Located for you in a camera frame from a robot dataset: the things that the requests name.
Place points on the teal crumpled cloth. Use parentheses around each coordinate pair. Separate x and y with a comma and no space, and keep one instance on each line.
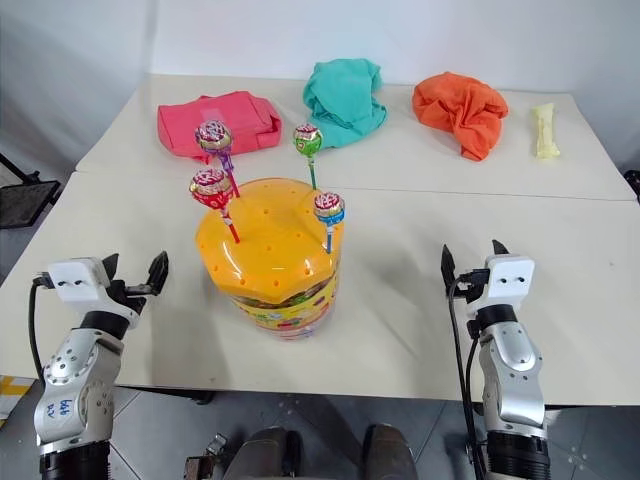
(345,100)

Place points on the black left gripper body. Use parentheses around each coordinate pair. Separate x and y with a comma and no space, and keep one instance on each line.
(125,299)

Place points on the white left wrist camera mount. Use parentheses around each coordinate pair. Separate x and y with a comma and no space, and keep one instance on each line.
(80,282)

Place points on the pale yellow packet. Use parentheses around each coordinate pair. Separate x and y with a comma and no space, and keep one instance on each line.
(545,131)

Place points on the lollipop with blue stick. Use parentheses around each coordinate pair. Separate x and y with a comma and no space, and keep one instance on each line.
(329,206)

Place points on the small metal bracket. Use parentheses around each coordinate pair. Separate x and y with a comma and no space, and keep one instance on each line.
(205,457)

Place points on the lollipop jar with orange lid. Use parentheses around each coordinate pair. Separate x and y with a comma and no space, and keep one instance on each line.
(270,260)

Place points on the lollipop with purple stick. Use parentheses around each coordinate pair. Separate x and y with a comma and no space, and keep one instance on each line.
(215,136)

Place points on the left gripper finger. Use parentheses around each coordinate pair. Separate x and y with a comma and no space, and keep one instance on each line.
(157,272)
(112,266)

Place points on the black metal stand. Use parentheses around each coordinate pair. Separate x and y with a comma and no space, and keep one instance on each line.
(25,200)

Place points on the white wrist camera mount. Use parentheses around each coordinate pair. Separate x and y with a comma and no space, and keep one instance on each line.
(80,282)
(510,282)

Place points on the black object at table side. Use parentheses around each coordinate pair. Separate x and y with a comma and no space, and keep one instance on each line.
(633,186)

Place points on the orange crumpled cloth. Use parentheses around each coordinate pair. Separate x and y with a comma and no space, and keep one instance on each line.
(460,107)

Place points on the lollipop with green stick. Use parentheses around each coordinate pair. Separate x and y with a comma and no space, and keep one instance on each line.
(306,140)

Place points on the dark rounded shape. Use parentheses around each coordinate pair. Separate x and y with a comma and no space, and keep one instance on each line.
(267,455)
(389,452)

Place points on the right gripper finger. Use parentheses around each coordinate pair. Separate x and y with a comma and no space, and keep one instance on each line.
(500,248)
(448,270)

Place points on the lollipop with red stick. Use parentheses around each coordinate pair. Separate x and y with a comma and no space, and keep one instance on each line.
(210,189)

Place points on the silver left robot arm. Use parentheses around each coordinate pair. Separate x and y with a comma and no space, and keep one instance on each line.
(75,380)

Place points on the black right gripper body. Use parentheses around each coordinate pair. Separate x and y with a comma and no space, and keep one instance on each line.
(472,287)

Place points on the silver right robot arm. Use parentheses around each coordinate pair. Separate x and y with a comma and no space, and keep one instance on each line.
(510,370)

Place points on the yellow cardboard box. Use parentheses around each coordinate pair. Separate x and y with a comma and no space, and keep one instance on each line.
(12,397)

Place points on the pink folded cloth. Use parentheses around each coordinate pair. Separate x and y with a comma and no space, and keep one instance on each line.
(220,116)

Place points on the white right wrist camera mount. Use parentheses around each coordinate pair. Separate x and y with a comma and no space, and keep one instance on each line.
(510,282)

